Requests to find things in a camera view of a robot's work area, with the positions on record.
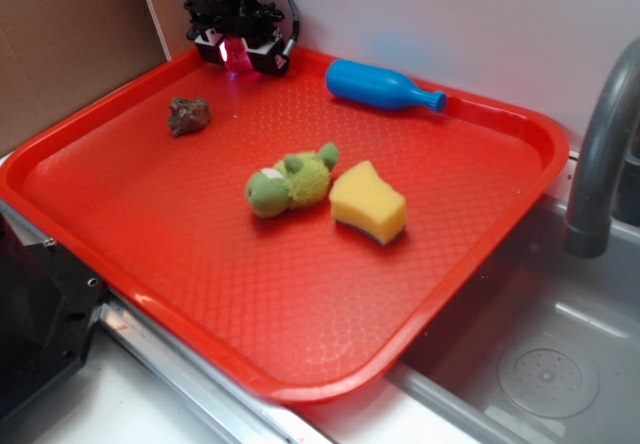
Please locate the yellow sponge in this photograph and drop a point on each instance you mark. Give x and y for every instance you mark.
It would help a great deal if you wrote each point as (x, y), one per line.
(361, 199)

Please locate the blue plastic toy bottle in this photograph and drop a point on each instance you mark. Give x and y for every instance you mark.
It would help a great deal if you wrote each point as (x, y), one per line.
(380, 88)

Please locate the red plastic tray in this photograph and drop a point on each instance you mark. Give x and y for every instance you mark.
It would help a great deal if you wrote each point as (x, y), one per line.
(297, 308)

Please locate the grey toy faucet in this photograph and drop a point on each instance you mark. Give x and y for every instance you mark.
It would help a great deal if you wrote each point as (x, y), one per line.
(606, 182)

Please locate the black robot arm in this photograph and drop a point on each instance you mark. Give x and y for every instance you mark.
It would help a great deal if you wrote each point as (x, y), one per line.
(233, 50)

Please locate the green plush turtle toy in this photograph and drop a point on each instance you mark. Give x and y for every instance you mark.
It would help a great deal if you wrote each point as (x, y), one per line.
(297, 181)

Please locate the grey toy sink basin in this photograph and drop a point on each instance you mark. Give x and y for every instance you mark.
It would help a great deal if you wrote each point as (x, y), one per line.
(537, 346)

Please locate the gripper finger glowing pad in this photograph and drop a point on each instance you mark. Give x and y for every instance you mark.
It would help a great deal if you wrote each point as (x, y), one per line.
(269, 59)
(208, 45)

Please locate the brown rock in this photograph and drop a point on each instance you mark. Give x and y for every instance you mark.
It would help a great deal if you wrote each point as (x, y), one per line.
(188, 116)

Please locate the brown cardboard panel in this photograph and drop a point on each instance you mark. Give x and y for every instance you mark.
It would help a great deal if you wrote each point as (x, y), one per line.
(57, 56)

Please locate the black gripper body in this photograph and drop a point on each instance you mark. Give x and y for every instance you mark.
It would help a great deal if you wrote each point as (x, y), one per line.
(254, 22)

